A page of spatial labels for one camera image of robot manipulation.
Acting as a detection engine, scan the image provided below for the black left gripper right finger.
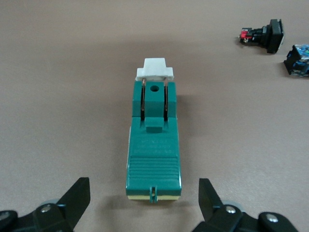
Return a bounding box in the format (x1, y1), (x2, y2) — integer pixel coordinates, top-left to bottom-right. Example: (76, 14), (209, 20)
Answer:
(193, 178), (300, 232)

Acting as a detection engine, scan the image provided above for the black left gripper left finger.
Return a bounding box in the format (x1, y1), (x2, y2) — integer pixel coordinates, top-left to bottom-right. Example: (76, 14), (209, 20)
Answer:
(0, 177), (91, 232)

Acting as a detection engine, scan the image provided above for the green load switch white lever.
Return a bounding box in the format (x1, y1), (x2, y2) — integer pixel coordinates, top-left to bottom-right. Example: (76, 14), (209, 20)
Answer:
(125, 58), (183, 203)

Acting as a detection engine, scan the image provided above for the brown paper table cover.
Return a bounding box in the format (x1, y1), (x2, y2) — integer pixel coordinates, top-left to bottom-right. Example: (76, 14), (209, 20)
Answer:
(0, 0), (309, 232)

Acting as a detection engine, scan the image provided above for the black square button red terminal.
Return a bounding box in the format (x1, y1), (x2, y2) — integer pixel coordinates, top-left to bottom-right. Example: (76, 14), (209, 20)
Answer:
(238, 18), (285, 55)

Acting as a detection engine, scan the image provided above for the black blue switch block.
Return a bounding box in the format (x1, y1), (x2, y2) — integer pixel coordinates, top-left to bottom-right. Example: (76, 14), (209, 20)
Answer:
(283, 43), (309, 77)

